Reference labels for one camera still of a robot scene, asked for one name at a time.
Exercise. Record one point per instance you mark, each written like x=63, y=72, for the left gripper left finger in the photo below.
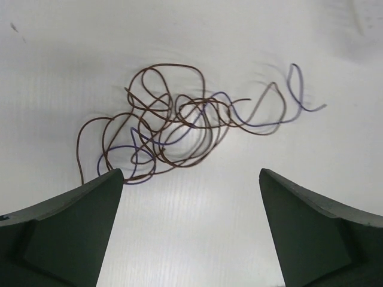
x=61, y=241

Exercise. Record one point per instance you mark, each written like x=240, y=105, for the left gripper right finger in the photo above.
x=320, y=241

